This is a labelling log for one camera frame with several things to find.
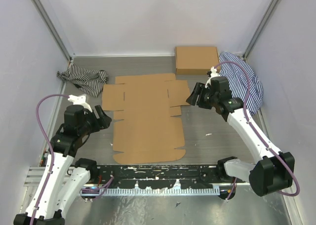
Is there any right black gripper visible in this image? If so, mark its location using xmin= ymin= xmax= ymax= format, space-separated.
xmin=187 ymin=82 xmax=218 ymax=110

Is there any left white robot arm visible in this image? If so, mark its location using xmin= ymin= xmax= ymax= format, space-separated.
xmin=13 ymin=105 xmax=112 ymax=225

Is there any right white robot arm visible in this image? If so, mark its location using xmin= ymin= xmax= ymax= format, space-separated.
xmin=186 ymin=77 xmax=295 ymax=197

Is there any folded brown cardboard box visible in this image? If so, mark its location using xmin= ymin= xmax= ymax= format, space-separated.
xmin=175 ymin=46 xmax=219 ymax=75

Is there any black white striped cloth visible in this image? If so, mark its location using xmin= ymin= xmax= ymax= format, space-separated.
xmin=56 ymin=63 xmax=109 ymax=97

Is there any blue white striped cloth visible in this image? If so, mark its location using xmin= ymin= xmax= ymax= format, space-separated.
xmin=219 ymin=52 xmax=263 ymax=115

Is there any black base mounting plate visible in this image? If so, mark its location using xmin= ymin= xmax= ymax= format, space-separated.
xmin=83 ymin=164 xmax=234 ymax=189

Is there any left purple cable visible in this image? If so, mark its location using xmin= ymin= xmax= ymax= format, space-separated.
xmin=30 ymin=93 xmax=71 ymax=225

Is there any grey slotted cable duct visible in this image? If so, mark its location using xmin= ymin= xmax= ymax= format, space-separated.
xmin=79 ymin=187 xmax=220 ymax=196

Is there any aluminium rail front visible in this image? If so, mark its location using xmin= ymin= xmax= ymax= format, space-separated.
xmin=24 ymin=167 xmax=74 ymax=187

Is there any left aluminium frame post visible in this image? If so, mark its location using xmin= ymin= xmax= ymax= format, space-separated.
xmin=31 ymin=0 xmax=73 ymax=61

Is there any aluminium frame post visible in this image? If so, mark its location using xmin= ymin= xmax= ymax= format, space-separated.
xmin=31 ymin=0 xmax=73 ymax=61
xmin=242 ymin=0 xmax=281 ymax=60

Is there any right aluminium frame post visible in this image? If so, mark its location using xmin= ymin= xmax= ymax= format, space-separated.
xmin=242 ymin=0 xmax=281 ymax=60

